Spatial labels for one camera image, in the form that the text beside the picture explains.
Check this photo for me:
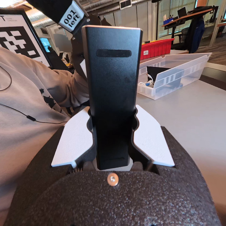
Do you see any small ceiling vent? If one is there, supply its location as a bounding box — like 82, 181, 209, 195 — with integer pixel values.
119, 0, 132, 9

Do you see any black laptop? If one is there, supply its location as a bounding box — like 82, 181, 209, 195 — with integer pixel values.
177, 7, 188, 18

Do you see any framed marker poster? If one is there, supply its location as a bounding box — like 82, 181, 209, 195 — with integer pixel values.
0, 9, 52, 67

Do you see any white cable bundle blue tape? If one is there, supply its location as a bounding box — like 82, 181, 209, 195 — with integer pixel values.
139, 74, 155, 87

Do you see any thin black cord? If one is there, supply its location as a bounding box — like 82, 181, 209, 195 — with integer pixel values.
0, 65, 69, 124

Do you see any red ribbed bin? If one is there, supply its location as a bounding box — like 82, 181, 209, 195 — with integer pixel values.
141, 38, 175, 61

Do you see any person's torso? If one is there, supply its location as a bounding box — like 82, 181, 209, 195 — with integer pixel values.
0, 47, 71, 194

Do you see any dark blue hanging jacket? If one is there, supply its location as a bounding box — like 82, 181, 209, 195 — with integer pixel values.
187, 18, 205, 54

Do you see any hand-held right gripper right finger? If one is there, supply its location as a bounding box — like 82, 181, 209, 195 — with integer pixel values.
129, 105, 175, 173

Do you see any silver air duct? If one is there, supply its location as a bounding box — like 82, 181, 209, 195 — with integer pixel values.
78, 0, 150, 11

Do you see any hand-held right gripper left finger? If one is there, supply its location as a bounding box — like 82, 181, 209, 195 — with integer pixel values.
51, 107, 97, 169

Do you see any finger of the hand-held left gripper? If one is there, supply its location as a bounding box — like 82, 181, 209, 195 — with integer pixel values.
80, 59, 87, 79

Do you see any black office chair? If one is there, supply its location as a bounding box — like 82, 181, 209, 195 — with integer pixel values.
174, 27, 190, 50

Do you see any person's left forearm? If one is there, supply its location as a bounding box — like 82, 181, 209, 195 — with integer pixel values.
51, 68, 89, 108

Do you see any wooden standing desk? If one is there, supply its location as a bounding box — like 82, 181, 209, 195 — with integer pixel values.
161, 6, 219, 40

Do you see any wide dark grey usb hub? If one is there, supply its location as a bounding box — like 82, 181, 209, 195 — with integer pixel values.
82, 25, 143, 171

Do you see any clear plastic bin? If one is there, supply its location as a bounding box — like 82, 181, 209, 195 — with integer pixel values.
137, 53, 212, 100

